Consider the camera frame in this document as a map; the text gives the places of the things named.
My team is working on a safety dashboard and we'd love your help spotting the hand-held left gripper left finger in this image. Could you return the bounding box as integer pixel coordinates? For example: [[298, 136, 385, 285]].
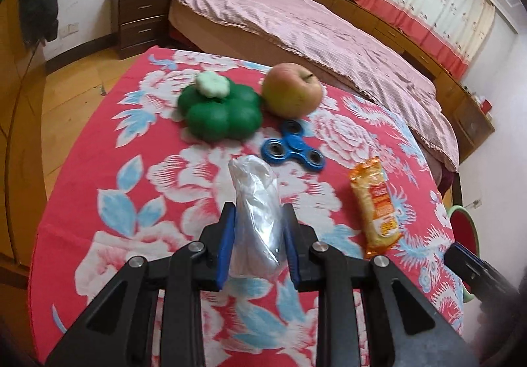
[[45, 202, 236, 367]]

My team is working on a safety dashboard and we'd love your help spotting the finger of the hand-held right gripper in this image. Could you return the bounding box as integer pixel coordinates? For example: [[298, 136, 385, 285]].
[[445, 241, 519, 310]]

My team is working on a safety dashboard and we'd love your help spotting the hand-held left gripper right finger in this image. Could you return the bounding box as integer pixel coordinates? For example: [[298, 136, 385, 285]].
[[283, 203, 480, 367]]

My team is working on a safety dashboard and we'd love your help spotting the red round stool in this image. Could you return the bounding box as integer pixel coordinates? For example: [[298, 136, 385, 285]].
[[448, 204, 480, 304]]

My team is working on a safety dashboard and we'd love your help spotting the clear plastic bag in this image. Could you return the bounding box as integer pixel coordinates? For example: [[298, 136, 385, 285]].
[[228, 155, 285, 279]]

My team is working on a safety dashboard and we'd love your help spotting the orange snack packet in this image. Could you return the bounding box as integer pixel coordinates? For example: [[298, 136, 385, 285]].
[[349, 157, 402, 260]]

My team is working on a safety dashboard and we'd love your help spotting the blue fidget spinner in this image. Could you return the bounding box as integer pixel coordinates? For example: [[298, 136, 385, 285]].
[[262, 121, 326, 168]]

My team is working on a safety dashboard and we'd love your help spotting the red floral tablecloth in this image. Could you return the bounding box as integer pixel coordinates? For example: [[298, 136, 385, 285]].
[[29, 46, 466, 367]]

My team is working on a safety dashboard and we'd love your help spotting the green bell pepper toy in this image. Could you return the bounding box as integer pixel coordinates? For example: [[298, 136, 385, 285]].
[[177, 71, 263, 141]]

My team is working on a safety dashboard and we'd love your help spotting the light wooden nightstand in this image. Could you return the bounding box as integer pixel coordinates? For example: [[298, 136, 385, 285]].
[[434, 71, 496, 164]]

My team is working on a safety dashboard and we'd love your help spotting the apple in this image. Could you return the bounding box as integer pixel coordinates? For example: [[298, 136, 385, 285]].
[[262, 62, 323, 119]]

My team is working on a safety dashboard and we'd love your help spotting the bed with pink cover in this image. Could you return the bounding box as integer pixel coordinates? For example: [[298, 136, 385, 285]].
[[171, 0, 459, 172]]

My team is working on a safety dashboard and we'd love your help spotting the yellow wooden wardrobe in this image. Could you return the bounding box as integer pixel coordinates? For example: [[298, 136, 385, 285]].
[[0, 0, 50, 269]]

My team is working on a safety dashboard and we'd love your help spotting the long low wooden cabinet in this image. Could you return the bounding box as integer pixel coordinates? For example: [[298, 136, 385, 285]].
[[310, 0, 454, 81]]

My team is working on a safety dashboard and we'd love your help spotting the dark wooden nightstand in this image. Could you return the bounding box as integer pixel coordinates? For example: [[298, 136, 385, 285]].
[[108, 0, 176, 60]]

